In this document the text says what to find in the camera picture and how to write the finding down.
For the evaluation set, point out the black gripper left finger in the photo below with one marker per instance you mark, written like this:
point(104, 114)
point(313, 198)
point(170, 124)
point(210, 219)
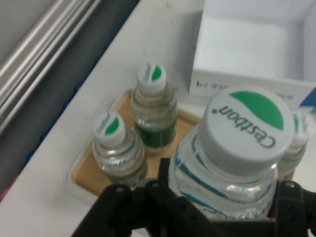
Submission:
point(138, 212)

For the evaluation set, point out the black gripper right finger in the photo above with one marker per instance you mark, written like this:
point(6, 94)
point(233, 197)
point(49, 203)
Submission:
point(293, 209)

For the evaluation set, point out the water bottle green label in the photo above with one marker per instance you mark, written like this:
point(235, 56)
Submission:
point(295, 145)
point(247, 128)
point(153, 116)
point(116, 153)

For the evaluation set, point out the bamboo tray white rim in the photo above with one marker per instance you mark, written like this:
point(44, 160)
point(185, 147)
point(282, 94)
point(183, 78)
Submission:
point(86, 175)

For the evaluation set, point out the white blue cardboard box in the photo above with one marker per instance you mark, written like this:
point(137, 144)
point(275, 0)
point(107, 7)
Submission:
point(247, 49)

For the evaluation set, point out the horizontal aluminium frame rail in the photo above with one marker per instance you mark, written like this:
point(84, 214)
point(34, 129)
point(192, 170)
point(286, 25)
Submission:
point(37, 49)

